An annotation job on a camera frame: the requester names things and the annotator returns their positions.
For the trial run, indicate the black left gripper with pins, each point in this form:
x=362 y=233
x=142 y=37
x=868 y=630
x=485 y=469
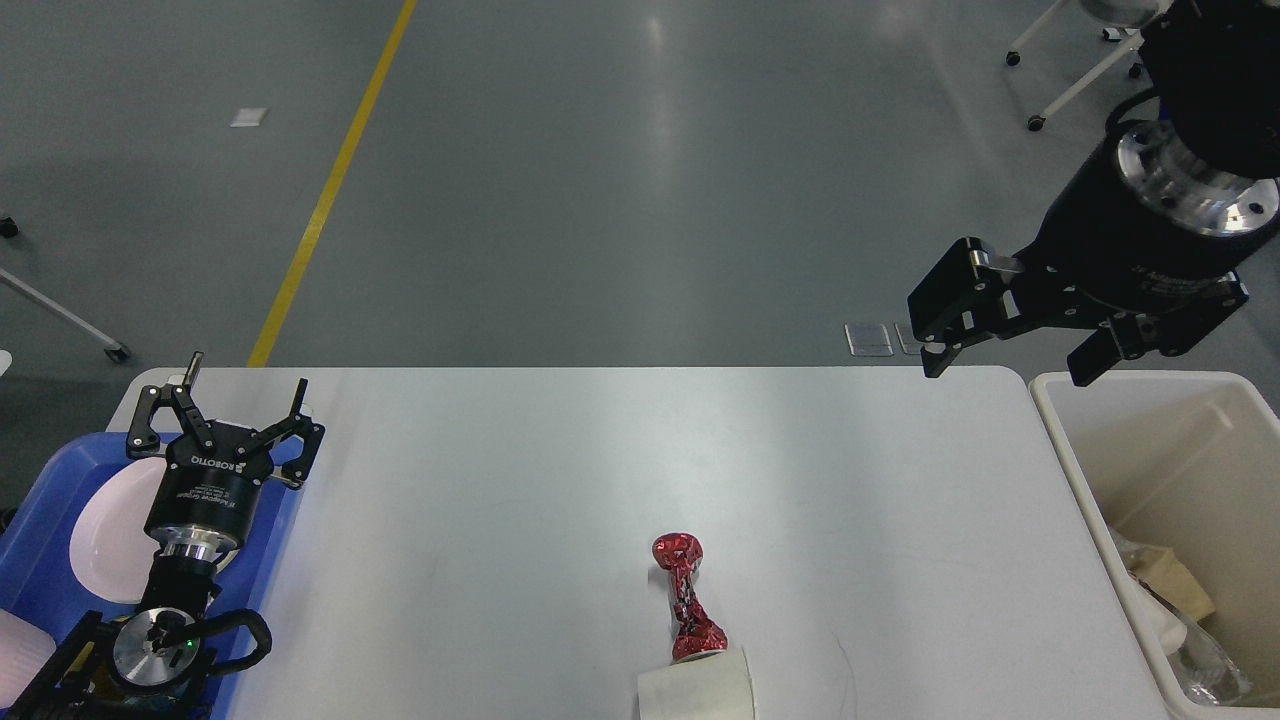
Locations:
x=208 y=490

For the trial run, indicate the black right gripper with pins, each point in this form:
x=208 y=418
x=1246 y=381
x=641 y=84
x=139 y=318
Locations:
x=1144 y=226

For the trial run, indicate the pink plate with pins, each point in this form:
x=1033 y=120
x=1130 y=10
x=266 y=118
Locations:
x=110 y=550

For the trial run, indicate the foil with tissue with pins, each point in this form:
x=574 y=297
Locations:
x=1206 y=674

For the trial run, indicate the red foil wrapper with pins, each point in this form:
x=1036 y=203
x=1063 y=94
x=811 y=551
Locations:
x=697 y=636

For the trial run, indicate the white paper cup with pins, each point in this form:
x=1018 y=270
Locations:
x=710 y=685
x=1171 y=630

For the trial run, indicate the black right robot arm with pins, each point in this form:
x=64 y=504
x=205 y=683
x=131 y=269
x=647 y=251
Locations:
x=1213 y=67

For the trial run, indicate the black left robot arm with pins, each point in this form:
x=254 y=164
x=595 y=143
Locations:
x=162 y=658

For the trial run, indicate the white chair base left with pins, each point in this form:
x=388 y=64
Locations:
x=117 y=351

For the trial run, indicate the beige plastic bin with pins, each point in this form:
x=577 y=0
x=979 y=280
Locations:
x=1185 y=460

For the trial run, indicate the blue plastic tray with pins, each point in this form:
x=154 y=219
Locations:
x=37 y=581

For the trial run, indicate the white paper cup lying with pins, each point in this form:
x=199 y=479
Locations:
x=710 y=685

